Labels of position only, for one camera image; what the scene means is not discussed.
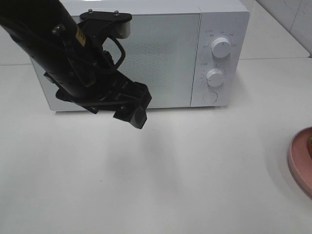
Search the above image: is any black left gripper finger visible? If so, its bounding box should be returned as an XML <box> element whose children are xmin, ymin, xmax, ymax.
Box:
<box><xmin>79</xmin><ymin>11</ymin><xmax>132</xmax><ymax>39</ymax></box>
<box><xmin>114</xmin><ymin>82</ymin><xmax>152</xmax><ymax>129</ymax></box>

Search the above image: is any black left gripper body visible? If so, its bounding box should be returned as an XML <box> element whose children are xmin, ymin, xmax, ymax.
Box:
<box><xmin>55</xmin><ymin>18</ymin><xmax>133</xmax><ymax>114</ymax></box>

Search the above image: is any white microwave door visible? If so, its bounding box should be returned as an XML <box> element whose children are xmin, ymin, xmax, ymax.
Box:
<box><xmin>29</xmin><ymin>13</ymin><xmax>202</xmax><ymax>112</ymax></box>

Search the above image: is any round white door button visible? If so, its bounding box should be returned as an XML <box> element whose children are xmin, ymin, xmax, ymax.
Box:
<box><xmin>202</xmin><ymin>92</ymin><xmax>218</xmax><ymax>104</ymax></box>

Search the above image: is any white microwave knob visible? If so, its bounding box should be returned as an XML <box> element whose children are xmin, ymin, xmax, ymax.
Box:
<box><xmin>211</xmin><ymin>36</ymin><xmax>232</xmax><ymax>59</ymax></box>
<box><xmin>206</xmin><ymin>69</ymin><xmax>225</xmax><ymax>87</ymax></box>

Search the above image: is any pink round plate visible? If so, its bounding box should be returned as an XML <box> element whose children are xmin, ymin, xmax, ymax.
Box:
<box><xmin>287</xmin><ymin>127</ymin><xmax>312</xmax><ymax>198</ymax></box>

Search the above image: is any burger with sesame-free bun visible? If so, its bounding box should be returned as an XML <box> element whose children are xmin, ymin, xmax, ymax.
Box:
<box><xmin>308</xmin><ymin>136</ymin><xmax>312</xmax><ymax>155</ymax></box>

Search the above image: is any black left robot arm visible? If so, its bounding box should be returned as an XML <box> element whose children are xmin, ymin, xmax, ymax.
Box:
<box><xmin>0</xmin><ymin>0</ymin><xmax>152</xmax><ymax>129</ymax></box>

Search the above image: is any white microwave oven body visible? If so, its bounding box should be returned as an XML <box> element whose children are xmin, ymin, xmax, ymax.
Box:
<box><xmin>29</xmin><ymin>0</ymin><xmax>251</xmax><ymax>113</ymax></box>

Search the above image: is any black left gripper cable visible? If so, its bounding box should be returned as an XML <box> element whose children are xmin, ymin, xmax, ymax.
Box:
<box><xmin>51</xmin><ymin>23</ymin><xmax>126</xmax><ymax>88</ymax></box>

